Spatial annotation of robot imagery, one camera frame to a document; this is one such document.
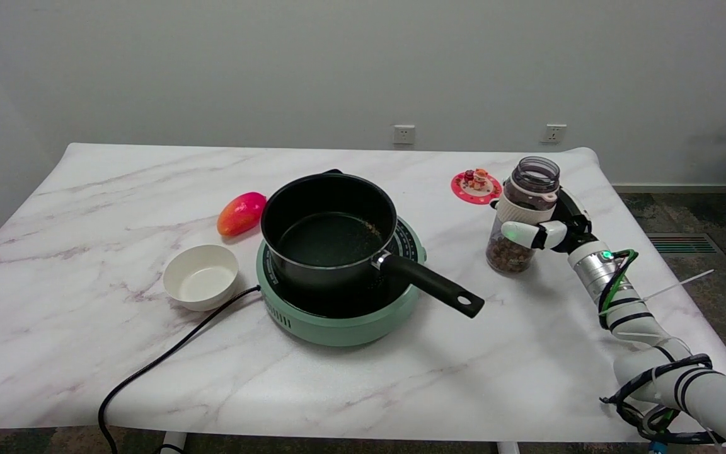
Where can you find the clear bottle with brown contents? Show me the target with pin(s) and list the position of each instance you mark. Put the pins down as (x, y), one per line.
(522, 214)

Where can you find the white wall socket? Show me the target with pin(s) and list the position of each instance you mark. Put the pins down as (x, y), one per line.
(404, 134)
(553, 133)

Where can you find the floor vent grille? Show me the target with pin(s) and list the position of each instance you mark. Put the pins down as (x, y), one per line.
(681, 243)

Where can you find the green induction cooker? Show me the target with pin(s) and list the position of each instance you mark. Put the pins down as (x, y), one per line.
(338, 312)

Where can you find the white table leg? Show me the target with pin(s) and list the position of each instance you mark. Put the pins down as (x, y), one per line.
(508, 447)
(174, 441)

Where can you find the red coaster with figurine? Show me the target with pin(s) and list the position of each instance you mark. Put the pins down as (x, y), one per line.
(476, 186)

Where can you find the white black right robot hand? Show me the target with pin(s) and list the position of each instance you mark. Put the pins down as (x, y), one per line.
(549, 232)

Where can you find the red orange mango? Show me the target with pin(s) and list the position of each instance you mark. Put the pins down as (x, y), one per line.
(241, 213)

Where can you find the white ceramic bowl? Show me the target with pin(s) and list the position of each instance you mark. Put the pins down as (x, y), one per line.
(200, 277)

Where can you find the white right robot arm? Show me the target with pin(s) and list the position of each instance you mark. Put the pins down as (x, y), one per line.
(653, 347)

